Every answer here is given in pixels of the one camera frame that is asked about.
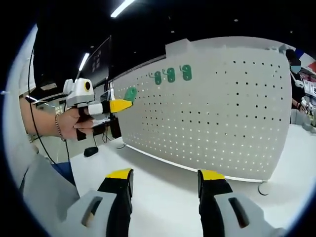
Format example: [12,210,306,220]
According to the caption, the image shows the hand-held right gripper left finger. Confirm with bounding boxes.
[60,168,135,237]

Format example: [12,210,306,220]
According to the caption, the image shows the blue white red sign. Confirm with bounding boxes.
[295,48,316,74]

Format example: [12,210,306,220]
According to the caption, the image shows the black computer mouse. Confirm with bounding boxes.
[83,147,99,158]

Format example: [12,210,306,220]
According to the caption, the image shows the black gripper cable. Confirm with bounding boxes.
[27,45,72,171]

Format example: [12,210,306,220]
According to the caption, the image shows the silver chain bracelet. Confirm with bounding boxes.
[54,113,66,142]

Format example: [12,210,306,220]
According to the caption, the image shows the ceiling light strip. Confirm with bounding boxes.
[78,52,90,72]
[110,0,136,18]

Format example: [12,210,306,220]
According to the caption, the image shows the person's left hand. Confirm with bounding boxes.
[55,108,95,141]

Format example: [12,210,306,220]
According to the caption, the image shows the dark cabinet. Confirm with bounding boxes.
[110,118,122,139]

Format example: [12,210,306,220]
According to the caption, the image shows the white perforated mounting plate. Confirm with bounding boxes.
[112,36,294,196]

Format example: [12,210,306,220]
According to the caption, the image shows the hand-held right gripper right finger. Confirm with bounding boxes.
[197,169,287,237]

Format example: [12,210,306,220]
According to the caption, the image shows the person's white shirt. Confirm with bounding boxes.
[3,23,82,223]

